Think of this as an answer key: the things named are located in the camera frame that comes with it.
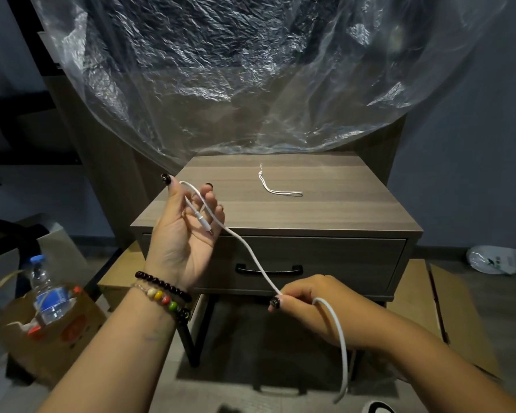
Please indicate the brown paper bag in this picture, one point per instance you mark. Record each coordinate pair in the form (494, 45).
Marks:
(51, 352)

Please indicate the person's right thumb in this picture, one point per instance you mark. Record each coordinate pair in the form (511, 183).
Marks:
(290, 306)

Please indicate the person's right forearm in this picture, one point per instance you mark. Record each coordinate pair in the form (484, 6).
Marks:
(430, 365)

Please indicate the white plastic bag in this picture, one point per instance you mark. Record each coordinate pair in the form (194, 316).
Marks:
(499, 260)

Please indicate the white and black shoe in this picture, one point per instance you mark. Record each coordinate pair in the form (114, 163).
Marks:
(377, 407)

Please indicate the clear plastic sheet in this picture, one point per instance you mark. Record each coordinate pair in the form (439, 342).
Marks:
(249, 73)

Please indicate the flattened brown cardboard box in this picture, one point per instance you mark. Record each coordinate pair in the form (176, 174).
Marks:
(451, 313)

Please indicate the person's left forearm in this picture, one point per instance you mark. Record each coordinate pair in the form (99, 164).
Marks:
(120, 352)

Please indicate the grey wooden nightstand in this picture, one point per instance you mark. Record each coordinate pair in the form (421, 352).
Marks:
(318, 210)

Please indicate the person's right hand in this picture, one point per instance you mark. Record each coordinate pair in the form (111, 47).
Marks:
(331, 313)

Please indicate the person's left thumb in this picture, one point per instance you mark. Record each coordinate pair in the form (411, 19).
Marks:
(173, 189)

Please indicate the plastic water bottle blue label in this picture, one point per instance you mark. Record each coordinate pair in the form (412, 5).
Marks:
(49, 296)

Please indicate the person's left hand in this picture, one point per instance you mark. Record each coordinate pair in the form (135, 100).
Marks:
(176, 249)

